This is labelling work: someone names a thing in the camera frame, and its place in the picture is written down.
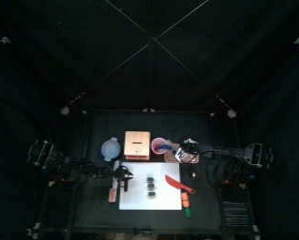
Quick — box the white cutting board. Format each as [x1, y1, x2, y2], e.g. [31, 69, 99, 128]
[118, 161, 184, 211]

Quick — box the white striped packet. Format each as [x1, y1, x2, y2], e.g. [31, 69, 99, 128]
[174, 147, 192, 163]

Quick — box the blue utensil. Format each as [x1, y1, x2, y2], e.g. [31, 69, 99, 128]
[158, 142, 174, 152]

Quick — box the brown wooden tray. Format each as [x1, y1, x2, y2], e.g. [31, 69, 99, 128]
[164, 146, 202, 164]

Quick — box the pink cup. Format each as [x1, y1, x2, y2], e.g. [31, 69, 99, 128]
[150, 137, 170, 156]

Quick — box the pale blue bowl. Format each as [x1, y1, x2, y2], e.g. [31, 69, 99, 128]
[101, 137, 124, 162]

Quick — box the wooden box with slot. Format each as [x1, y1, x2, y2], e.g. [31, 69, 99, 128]
[124, 130, 152, 161]

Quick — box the orange toy carrot green top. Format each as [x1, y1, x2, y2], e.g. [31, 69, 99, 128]
[181, 191, 194, 219]

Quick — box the white printed label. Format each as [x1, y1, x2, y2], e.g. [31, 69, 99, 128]
[222, 201, 250, 229]

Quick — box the black cable bundle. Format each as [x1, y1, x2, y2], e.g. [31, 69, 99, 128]
[206, 149, 245, 188]

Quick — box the red toy knife orange handle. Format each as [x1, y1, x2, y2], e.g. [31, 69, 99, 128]
[165, 174, 197, 195]

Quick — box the thin grey cord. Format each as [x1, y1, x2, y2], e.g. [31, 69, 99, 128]
[106, 0, 232, 111]
[66, 0, 210, 109]

